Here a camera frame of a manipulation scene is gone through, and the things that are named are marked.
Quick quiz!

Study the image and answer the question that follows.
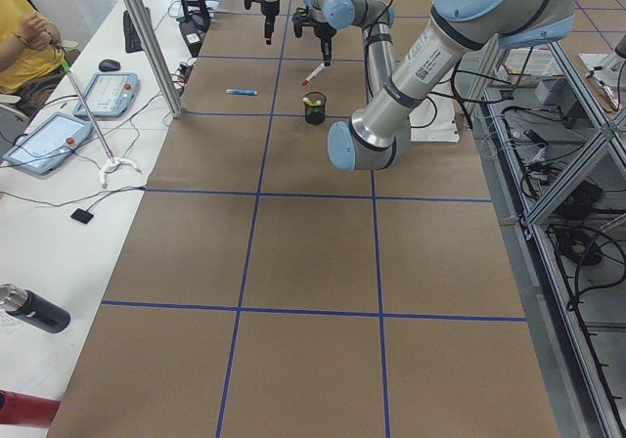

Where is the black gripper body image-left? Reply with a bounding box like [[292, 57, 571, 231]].
[[244, 0, 278, 40]]

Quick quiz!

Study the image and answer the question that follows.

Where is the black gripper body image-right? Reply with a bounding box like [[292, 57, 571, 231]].
[[291, 8, 335, 62]]

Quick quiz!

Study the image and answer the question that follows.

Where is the red capped white marker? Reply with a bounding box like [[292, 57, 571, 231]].
[[301, 63, 326, 86]]

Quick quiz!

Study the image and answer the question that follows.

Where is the blue marker pen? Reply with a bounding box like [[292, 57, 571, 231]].
[[225, 88, 258, 97]]

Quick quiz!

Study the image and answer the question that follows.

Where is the grey robot arm image-right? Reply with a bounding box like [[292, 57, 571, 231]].
[[327, 0, 575, 170]]

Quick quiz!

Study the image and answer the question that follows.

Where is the black mesh pen cup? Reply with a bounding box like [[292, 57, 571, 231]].
[[302, 91, 327, 125]]

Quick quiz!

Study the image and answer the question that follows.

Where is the black monitor stand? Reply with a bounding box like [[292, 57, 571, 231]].
[[177, 0, 210, 57]]

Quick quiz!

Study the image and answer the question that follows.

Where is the black keyboard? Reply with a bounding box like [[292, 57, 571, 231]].
[[122, 10, 143, 54]]

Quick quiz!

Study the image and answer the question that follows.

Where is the black computer mouse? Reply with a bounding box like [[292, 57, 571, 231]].
[[98, 59, 121, 72]]

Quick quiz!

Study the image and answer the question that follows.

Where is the teach pendant tablet far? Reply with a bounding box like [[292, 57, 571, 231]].
[[82, 71, 140, 119]]

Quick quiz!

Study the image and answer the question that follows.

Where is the teach pendant tablet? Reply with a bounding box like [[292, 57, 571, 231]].
[[3, 112, 93, 176], [82, 71, 140, 119]]

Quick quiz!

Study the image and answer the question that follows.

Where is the metal rod white stand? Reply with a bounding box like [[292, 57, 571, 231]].
[[61, 60, 143, 189]]

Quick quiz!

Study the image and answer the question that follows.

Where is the person in yellow shirt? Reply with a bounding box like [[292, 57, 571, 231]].
[[1, 0, 79, 117]]

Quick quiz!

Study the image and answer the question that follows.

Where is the teach pendant tablet near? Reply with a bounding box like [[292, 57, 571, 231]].
[[3, 112, 93, 176]]

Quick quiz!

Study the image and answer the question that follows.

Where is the small black square pad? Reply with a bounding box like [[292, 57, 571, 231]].
[[70, 208, 94, 225]]

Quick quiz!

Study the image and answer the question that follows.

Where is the black insulated bottle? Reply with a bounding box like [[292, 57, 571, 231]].
[[1, 284, 70, 333]]

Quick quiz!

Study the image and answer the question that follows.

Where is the red object at edge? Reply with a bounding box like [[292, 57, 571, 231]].
[[1, 390, 61, 428]]

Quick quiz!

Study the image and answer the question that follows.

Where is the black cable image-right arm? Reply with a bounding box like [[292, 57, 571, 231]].
[[364, 0, 514, 131]]

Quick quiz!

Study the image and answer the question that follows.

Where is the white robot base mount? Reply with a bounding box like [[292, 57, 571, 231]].
[[409, 83, 460, 143]]

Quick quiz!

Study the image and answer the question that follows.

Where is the aluminium frame post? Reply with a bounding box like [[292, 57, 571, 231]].
[[122, 0, 182, 119]]

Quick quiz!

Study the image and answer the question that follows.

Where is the aluminium frame rack right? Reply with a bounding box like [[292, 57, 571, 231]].
[[457, 31, 625, 437]]

